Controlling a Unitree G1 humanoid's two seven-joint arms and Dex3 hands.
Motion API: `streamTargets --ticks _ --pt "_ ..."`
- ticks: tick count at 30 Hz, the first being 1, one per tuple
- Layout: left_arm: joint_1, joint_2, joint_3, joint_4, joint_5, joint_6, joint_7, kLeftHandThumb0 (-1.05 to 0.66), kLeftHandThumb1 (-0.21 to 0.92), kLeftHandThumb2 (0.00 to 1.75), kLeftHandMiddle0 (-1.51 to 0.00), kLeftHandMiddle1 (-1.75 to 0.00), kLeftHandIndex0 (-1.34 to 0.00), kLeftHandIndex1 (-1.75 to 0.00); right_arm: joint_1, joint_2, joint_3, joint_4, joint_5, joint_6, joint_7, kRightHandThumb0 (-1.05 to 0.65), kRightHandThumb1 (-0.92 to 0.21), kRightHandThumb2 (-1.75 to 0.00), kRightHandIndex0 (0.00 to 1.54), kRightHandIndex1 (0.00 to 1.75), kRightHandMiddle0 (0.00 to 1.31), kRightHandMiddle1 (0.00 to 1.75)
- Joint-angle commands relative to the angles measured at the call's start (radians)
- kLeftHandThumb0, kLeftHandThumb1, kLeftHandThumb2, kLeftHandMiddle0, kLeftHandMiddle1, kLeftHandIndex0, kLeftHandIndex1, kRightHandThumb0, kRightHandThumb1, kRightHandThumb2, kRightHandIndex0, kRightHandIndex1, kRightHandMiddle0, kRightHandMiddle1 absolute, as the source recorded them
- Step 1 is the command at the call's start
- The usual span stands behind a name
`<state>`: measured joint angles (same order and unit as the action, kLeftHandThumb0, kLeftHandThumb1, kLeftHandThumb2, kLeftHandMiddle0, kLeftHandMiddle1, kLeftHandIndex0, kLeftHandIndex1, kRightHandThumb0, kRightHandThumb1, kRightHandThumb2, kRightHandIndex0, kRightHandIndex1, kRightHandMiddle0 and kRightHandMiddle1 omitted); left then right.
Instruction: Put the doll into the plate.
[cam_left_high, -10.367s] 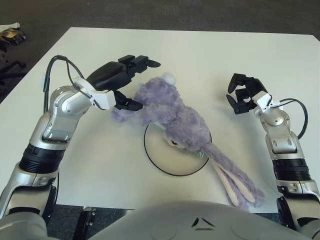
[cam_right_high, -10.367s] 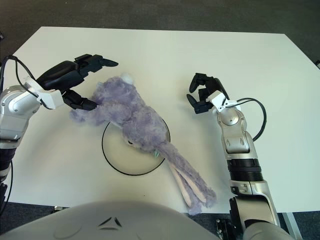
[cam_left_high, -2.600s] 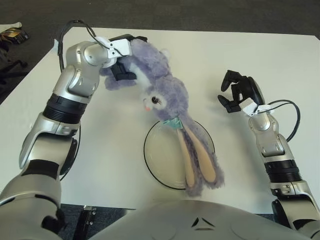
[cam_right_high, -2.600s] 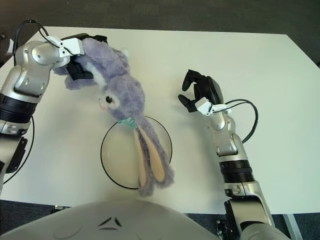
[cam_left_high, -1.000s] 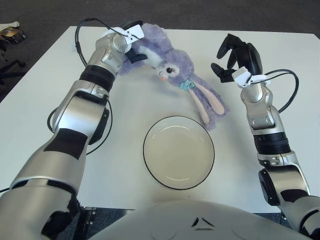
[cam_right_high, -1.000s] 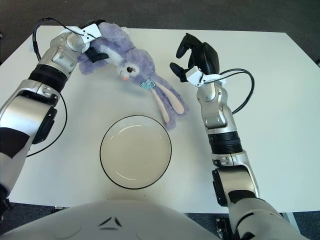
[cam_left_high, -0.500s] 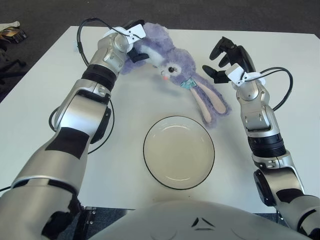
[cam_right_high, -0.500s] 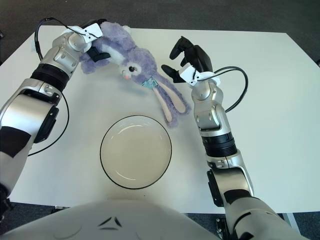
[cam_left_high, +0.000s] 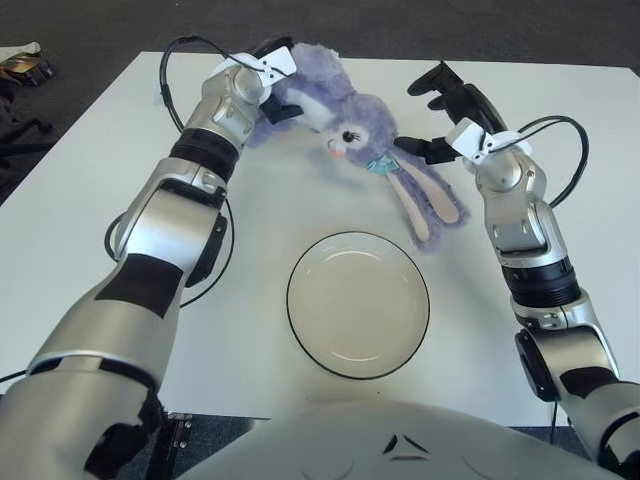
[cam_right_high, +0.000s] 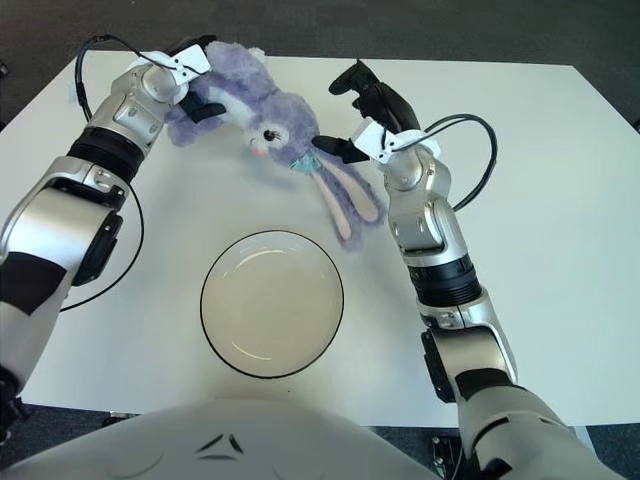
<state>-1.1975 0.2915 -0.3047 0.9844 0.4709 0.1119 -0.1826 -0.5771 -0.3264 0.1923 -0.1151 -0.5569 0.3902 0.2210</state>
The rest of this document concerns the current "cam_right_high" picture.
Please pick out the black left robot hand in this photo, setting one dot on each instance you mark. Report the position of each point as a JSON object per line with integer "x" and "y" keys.
{"x": 200, "y": 107}

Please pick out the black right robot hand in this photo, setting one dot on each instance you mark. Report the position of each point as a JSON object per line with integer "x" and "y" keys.
{"x": 385, "y": 105}

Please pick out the purple plush bunny doll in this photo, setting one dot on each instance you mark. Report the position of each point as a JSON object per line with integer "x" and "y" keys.
{"x": 270, "y": 120}

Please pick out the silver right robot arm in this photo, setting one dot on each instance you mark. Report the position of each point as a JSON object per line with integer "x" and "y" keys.
{"x": 440, "y": 240}

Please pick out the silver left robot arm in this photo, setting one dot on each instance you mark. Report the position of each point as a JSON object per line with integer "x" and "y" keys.
{"x": 90, "y": 190}

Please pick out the white plate black rim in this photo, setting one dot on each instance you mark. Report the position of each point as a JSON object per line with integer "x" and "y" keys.
{"x": 272, "y": 302}

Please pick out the grey robot torso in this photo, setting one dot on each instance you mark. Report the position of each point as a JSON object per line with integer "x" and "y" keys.
{"x": 225, "y": 445}

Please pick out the grey metal table leg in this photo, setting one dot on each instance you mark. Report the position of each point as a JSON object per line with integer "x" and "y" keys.
{"x": 587, "y": 447}

